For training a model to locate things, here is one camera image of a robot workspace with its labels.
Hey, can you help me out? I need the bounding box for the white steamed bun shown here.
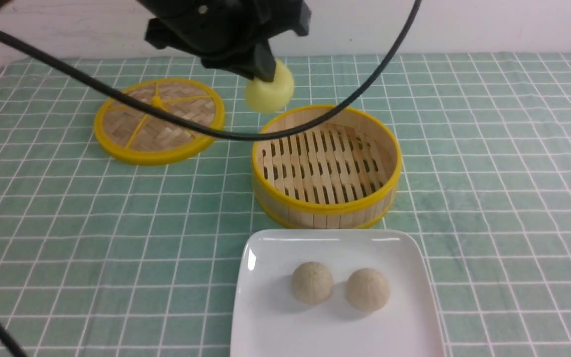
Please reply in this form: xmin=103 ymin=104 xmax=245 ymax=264
xmin=346 ymin=268 xmax=391 ymax=314
xmin=290 ymin=261 xmax=335 ymax=306

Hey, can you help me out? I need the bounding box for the white steamed bun front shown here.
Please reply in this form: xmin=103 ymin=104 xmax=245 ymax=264
xmin=290 ymin=261 xmax=335 ymax=306

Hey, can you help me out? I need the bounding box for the yellow-rimmed bamboo steamer basket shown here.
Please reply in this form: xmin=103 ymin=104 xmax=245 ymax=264
xmin=251 ymin=108 xmax=403 ymax=229

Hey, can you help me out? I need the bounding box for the black camera cable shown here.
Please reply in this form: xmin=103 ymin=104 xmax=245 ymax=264
xmin=0 ymin=0 xmax=423 ymax=357

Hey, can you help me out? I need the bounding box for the yellow-rimmed bamboo steamer lid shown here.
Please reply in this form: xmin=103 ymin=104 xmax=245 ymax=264
xmin=93 ymin=78 xmax=225 ymax=166

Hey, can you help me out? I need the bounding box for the yellow steamed bun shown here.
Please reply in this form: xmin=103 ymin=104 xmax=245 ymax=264
xmin=244 ymin=59 xmax=295 ymax=113

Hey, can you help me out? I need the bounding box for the white square plate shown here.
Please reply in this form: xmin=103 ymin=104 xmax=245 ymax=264
xmin=229 ymin=229 xmax=446 ymax=357

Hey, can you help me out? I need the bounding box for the green checkered tablecloth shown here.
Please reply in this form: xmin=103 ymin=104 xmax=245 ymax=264
xmin=0 ymin=53 xmax=571 ymax=357

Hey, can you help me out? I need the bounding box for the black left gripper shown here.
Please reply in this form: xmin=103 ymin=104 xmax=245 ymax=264
xmin=140 ymin=0 xmax=311 ymax=83

